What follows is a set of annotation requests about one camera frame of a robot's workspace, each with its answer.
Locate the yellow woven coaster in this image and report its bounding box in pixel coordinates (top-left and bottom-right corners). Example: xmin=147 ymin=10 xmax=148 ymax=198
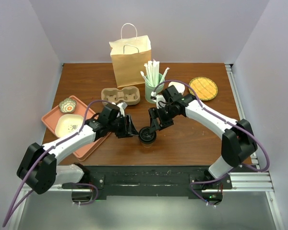
xmin=189 ymin=77 xmax=218 ymax=101

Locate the cardboard cup carrier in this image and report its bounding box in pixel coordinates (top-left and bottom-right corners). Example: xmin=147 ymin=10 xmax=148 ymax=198
xmin=101 ymin=86 xmax=140 ymax=105

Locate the cream square bowl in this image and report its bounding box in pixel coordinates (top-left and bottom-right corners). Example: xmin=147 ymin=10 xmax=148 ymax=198
xmin=55 ymin=114 xmax=84 ymax=138

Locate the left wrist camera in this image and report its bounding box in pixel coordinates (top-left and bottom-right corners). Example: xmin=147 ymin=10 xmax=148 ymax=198
xmin=112 ymin=102 xmax=128 ymax=116

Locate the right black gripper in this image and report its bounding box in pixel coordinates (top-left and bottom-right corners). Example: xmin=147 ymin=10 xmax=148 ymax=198
xmin=149 ymin=103 xmax=177 ymax=133

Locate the green straw holder cup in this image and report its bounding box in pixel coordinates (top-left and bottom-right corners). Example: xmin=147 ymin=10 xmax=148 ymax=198
xmin=145 ymin=73 xmax=163 ymax=103

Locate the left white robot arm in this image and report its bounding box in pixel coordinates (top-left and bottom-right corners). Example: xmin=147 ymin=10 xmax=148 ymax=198
xmin=16 ymin=103 xmax=139 ymax=195

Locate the brown paper bag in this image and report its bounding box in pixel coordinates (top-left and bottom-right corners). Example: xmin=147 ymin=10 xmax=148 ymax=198
xmin=109 ymin=23 xmax=152 ymax=88

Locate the wrapped straws bundle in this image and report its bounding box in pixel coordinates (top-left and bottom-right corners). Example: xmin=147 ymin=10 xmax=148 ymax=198
xmin=140 ymin=60 xmax=170 ymax=87

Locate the stack of paper cups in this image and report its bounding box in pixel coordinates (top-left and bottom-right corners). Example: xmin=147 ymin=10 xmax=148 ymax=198
xmin=168 ymin=81 xmax=185 ymax=95

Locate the black cup lid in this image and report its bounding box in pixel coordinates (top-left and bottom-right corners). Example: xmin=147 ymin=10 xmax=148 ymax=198
xmin=138 ymin=126 xmax=156 ymax=141

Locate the small floral dish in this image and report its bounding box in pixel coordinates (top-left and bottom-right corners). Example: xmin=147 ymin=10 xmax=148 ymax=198
xmin=59 ymin=98 xmax=77 ymax=114

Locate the single brown paper cup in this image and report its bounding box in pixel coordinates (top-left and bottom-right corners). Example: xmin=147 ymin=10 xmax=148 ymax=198
xmin=141 ymin=141 xmax=155 ymax=148

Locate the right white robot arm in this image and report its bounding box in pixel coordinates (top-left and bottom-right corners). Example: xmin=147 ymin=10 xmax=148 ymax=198
xmin=149 ymin=86 xmax=258 ymax=188

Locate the pink plastic tray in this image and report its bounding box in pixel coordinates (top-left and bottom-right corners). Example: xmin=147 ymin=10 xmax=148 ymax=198
xmin=41 ymin=95 xmax=109 ymax=161

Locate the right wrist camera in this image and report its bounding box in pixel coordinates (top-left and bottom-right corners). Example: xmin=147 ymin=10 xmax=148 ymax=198
xmin=150 ymin=92 xmax=166 ymax=104

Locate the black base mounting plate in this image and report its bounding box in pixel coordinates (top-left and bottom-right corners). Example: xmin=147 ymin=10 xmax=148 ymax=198
xmin=86 ymin=166 xmax=232 ymax=199

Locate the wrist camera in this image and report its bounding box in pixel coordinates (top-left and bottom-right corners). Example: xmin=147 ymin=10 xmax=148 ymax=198
xmin=112 ymin=102 xmax=128 ymax=116
xmin=150 ymin=92 xmax=166 ymax=104

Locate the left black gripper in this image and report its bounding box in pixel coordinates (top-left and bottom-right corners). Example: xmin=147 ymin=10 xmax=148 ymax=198
xmin=108 ymin=114 xmax=139 ymax=138

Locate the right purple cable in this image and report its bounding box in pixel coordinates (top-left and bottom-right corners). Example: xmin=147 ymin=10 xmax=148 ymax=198
xmin=151 ymin=80 xmax=271 ymax=209

